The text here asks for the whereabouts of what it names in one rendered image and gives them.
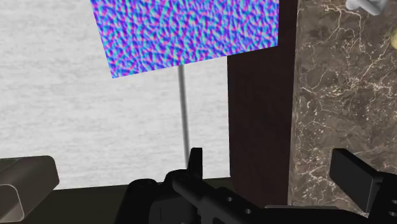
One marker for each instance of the pale grey object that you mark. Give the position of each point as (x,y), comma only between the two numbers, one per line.
(367,5)

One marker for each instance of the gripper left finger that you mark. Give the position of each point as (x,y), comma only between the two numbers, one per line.
(204,195)

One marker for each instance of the dark brown counter cabinet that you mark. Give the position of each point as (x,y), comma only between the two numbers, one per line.
(260,124)

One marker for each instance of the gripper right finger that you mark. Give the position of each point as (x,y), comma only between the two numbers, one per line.
(353,176)

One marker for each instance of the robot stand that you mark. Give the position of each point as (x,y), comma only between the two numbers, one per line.
(186,31)

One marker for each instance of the yellow round object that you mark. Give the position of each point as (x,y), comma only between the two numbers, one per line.
(394,38)

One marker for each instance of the grey-brown rounded box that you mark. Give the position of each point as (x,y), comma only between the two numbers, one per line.
(24,186)

